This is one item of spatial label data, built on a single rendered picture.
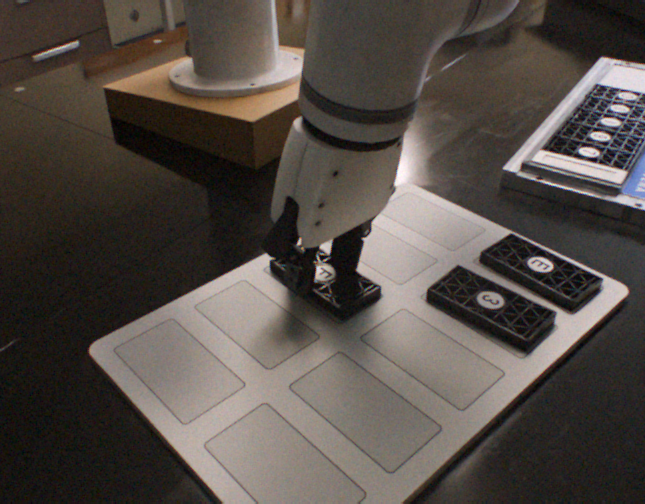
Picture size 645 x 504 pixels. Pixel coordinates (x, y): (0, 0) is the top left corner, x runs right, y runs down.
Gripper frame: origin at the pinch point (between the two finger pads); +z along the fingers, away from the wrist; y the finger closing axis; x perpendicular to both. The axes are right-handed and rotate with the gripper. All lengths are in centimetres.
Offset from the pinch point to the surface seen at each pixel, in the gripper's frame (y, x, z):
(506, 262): -13.6, 10.4, -0.8
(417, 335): -1.0, 10.8, 0.2
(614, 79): -64, -5, 2
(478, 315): -5.6, 13.1, -1.5
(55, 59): -71, -230, 113
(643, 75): -69, -3, 2
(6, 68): -49, -225, 109
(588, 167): -34.3, 6.9, -1.1
